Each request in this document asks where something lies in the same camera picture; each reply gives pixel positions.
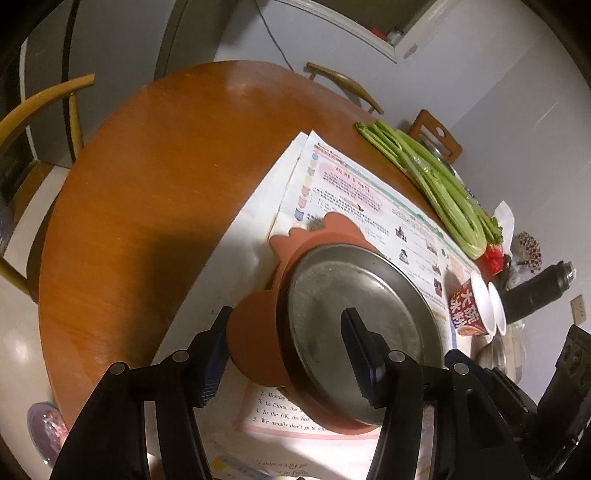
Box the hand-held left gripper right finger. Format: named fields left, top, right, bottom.
left=341, top=308, right=532, bottom=480

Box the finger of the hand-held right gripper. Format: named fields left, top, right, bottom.
left=444, top=348, right=539, bottom=444

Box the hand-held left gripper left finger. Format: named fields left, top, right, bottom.
left=48, top=306, right=234, bottom=480

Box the steel bowl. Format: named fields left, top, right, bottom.
left=475, top=335, right=520, bottom=377

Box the orange crab-shaped plate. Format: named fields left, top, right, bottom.
left=227, top=211, right=393, bottom=435

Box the round steel plate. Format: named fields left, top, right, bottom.
left=276, top=244, right=441, bottom=426

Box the red and white paper bowl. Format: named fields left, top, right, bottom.
left=487, top=281, right=508, bottom=334
left=449, top=271, right=497, bottom=337

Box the black thermos flask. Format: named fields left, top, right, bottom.
left=500, top=260, right=578, bottom=324

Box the red tissue packet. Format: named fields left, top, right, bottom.
left=482, top=200, right=516, bottom=276

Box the dotted patterned pouch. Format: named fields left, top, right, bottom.
left=516, top=231, right=546, bottom=269

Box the printed newspaper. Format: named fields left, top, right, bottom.
left=152, top=130, right=490, bottom=480

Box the purple round dish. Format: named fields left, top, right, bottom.
left=27, top=401, right=65, bottom=467

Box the green celery bunch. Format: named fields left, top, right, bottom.
left=355, top=120, right=490, bottom=259
left=394, top=129, right=505, bottom=245

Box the steel basin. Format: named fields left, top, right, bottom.
left=422, top=138, right=462, bottom=183

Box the brown chair with cutout back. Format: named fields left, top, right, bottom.
left=409, top=109, right=463, bottom=164

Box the yellow bentwood chair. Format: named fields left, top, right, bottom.
left=0, top=73, right=96, bottom=303
left=304, top=61, right=385, bottom=116

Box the grey refrigerator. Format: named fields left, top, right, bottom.
left=0, top=0, right=190, bottom=204

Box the wall socket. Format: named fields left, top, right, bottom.
left=570, top=295, right=588, bottom=328

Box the dark cable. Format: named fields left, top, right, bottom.
left=252, top=0, right=296, bottom=72

